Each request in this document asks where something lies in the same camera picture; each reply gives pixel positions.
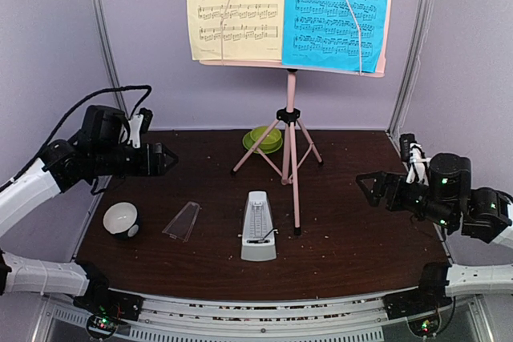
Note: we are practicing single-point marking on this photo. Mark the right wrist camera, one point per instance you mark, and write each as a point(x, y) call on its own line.
point(414, 157)

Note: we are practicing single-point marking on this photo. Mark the clear metronome cover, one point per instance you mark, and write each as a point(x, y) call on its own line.
point(182, 224)

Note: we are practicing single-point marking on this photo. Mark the blue sheet music page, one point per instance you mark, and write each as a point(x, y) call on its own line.
point(347, 35)

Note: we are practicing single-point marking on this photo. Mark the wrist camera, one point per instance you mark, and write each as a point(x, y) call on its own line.
point(138, 125)
point(414, 157)

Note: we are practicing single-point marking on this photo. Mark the front aluminium rail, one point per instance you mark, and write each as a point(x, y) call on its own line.
point(349, 318)

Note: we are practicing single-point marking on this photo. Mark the green plastic bowl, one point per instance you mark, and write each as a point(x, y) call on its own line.
point(271, 141)

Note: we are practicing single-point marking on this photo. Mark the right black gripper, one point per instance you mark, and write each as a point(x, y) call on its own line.
point(393, 181)

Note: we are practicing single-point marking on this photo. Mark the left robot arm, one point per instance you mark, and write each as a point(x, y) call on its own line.
point(109, 143)

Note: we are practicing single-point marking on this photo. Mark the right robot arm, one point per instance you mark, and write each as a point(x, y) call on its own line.
point(439, 190)

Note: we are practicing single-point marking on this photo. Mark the left aluminium frame post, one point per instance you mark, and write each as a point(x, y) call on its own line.
point(108, 57)

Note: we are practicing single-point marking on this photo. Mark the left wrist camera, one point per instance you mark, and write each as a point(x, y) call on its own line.
point(138, 125)

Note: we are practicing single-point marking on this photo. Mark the aluminium frame post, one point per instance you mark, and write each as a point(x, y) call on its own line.
point(412, 68)
point(108, 57)

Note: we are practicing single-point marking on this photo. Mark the right aluminium frame post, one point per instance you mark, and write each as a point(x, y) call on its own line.
point(412, 68)

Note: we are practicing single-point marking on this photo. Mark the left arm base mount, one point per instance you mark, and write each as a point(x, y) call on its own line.
point(110, 314)

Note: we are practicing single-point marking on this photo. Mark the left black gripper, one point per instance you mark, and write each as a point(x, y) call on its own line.
point(155, 159)

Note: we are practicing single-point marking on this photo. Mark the pink music stand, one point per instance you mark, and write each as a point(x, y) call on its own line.
point(290, 116)

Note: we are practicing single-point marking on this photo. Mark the white and navy bowl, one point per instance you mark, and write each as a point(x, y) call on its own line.
point(122, 220)

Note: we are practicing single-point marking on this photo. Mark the yellow sheet music page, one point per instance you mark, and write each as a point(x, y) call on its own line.
point(237, 30)

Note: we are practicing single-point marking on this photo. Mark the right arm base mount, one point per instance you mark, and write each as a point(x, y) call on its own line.
point(417, 310)

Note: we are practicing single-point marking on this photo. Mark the white metronome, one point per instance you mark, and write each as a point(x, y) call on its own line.
point(258, 242)

